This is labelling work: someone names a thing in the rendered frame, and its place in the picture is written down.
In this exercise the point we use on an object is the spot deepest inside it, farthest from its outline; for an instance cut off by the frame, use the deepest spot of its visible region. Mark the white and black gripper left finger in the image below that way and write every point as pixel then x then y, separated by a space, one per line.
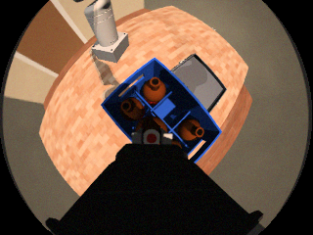
pixel 138 137

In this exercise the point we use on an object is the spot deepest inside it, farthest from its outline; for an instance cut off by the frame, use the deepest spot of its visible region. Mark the blue crate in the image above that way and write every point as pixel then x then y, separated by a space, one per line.
pixel 181 103

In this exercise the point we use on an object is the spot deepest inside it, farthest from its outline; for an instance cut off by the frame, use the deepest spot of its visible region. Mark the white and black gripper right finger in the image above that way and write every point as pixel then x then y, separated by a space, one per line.
pixel 164 137

